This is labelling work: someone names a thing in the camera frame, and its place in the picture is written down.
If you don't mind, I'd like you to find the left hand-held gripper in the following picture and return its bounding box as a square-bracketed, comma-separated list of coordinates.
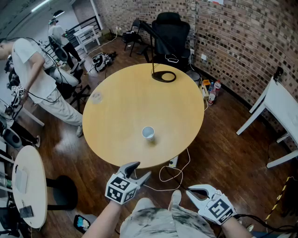
[104, 161, 152, 205]

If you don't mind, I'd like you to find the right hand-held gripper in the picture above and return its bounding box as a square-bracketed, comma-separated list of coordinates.
[185, 184, 237, 226]

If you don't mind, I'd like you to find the white paper cup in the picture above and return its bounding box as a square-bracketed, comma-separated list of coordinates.
[141, 126, 156, 142]

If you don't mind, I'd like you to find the person's left forearm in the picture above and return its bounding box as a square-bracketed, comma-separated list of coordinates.
[81, 200, 124, 238]

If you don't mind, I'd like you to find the person's right forearm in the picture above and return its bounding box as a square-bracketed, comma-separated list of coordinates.
[220, 216, 254, 238]

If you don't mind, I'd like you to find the clear plastic cup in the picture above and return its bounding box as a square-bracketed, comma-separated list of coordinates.
[90, 92, 103, 105]

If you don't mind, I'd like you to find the person's white shoe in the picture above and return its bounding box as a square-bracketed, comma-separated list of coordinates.
[168, 189, 183, 211]

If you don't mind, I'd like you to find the white power strip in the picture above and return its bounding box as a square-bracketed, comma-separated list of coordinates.
[168, 155, 179, 168]

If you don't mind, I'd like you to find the person's white green patterned clothing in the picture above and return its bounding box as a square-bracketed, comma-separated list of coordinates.
[119, 197, 217, 238]

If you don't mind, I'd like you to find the black colourful patterned object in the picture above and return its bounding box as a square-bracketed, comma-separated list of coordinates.
[74, 214, 91, 234]

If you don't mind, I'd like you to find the black yellow striped tape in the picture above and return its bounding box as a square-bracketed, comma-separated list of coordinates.
[265, 176, 291, 221]

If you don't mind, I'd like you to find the red label plastic bottle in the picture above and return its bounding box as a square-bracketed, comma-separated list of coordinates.
[207, 90, 217, 106]

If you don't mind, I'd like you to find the black desk lamp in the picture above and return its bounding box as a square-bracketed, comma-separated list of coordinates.
[139, 20, 177, 83]

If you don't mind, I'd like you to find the pale yellow box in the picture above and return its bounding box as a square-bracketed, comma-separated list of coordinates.
[199, 85, 210, 100]

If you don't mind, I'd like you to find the white round side table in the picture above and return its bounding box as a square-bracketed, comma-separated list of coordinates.
[11, 145, 79, 230]

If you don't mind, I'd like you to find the grey waste bin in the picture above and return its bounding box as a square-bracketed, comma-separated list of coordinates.
[186, 69, 201, 86]

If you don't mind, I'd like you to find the white flat box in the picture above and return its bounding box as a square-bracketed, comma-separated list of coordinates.
[14, 166, 29, 195]

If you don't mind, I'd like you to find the white and black headset gear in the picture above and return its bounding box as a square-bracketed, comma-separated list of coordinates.
[92, 51, 118, 73]

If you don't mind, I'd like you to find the black flat item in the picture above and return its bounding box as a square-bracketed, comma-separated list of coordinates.
[19, 204, 34, 219]

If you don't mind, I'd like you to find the black mesh office chair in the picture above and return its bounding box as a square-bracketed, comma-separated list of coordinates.
[48, 34, 92, 112]

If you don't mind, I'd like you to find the white rectangular table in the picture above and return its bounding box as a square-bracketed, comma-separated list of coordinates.
[236, 76, 298, 169]

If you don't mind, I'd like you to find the grey round speaker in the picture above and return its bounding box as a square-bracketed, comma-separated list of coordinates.
[2, 127, 23, 149]

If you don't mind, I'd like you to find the black device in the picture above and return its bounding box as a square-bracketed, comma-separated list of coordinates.
[273, 66, 284, 82]

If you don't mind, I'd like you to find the black high-back office chair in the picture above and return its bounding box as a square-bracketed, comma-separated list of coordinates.
[151, 12, 191, 70]

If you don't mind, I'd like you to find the black folding chair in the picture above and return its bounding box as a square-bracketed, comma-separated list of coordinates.
[121, 19, 143, 58]

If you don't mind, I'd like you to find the small white table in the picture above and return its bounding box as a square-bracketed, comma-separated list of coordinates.
[73, 25, 101, 54]

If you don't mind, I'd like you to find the black metal railing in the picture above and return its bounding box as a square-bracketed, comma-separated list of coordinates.
[67, 15, 102, 45]

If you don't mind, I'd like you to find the ceiling tube light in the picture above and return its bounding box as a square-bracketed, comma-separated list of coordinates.
[31, 0, 51, 13]

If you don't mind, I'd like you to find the white cable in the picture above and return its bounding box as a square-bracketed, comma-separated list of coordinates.
[134, 147, 191, 192]

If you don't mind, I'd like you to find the black cable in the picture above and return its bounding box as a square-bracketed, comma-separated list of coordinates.
[234, 213, 298, 233]

